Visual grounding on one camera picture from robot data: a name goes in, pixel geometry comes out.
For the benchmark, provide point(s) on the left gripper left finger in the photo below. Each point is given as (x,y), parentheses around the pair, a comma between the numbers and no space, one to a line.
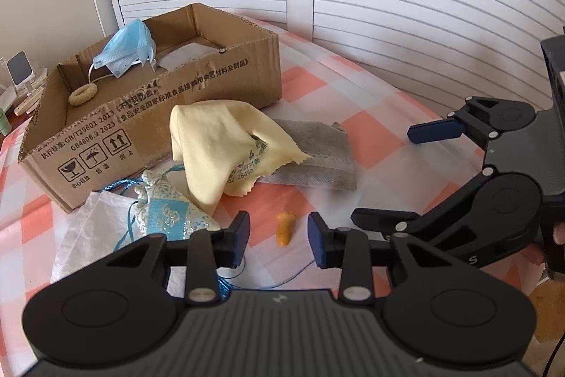
(209,251)

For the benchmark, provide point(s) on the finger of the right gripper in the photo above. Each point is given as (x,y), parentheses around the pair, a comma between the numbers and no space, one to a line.
(486,220)
(481,120)

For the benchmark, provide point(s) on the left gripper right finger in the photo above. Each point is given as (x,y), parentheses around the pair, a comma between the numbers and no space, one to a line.
(348,251)

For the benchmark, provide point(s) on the blue embroidered sachet with tassel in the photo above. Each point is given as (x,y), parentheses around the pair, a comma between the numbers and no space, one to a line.
(160,207)

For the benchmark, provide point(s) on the small orange plush piece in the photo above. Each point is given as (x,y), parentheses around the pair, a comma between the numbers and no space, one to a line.
(284,231)

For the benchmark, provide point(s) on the grey fabric pouch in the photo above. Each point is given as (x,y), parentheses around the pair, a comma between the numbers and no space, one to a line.
(330,164)

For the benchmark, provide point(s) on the yellow cleaning cloth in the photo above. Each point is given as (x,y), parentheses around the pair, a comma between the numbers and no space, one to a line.
(225,146)

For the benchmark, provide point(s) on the person right hand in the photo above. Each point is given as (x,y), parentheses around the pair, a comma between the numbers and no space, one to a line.
(559,233)

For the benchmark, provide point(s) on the checkered pink white tablecloth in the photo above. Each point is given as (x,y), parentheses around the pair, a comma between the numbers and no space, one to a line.
(317,85)

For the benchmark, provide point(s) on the white folded towel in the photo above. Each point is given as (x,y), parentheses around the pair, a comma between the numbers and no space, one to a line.
(93,231)

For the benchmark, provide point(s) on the brown cardboard box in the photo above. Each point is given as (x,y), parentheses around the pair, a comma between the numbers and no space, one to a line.
(85,136)

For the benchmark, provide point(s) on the grey sachet in box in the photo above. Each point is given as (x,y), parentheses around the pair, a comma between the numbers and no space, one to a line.
(184,55)

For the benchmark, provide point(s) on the blue surgical face mask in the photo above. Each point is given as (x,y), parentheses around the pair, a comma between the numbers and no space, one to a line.
(129,46)

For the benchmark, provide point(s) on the white remote control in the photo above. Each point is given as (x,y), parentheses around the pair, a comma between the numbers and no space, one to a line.
(28,97)

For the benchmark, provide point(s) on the green tube bottle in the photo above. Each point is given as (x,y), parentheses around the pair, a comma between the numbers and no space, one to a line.
(5,125)

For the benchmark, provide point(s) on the white phone stand screen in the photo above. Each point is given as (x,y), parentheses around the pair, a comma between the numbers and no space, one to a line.
(21,72)

